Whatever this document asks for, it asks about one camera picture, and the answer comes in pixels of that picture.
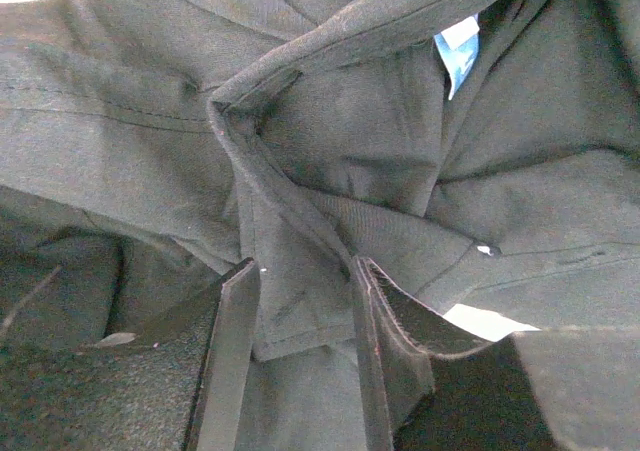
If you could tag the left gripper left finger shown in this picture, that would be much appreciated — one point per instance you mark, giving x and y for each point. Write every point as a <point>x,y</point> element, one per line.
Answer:
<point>175,382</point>

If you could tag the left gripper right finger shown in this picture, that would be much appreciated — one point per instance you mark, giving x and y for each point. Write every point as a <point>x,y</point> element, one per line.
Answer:
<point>427,384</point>

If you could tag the black shirt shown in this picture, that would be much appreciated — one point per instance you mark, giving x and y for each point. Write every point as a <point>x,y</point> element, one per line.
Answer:
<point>483,153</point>

